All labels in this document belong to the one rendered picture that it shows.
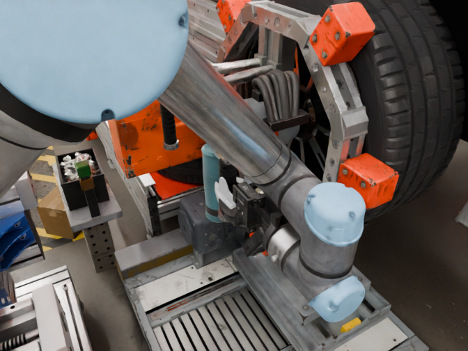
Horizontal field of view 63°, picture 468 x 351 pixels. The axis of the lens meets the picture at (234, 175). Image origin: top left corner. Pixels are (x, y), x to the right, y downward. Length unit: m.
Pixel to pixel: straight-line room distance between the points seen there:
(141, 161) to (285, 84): 0.75
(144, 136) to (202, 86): 0.89
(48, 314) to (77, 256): 1.21
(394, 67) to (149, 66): 0.63
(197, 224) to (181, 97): 0.96
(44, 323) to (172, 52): 0.54
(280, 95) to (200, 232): 0.76
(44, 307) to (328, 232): 0.47
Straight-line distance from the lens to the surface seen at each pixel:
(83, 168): 1.25
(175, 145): 1.08
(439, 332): 1.73
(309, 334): 1.39
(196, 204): 1.42
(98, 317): 1.67
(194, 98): 0.44
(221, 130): 0.47
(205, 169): 1.11
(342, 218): 0.48
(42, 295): 0.74
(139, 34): 0.24
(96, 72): 0.24
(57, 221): 1.97
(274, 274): 1.42
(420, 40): 0.90
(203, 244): 1.42
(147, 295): 1.58
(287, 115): 0.73
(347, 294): 0.55
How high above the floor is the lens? 1.31
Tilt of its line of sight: 35 degrees down
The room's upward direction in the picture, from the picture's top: straight up
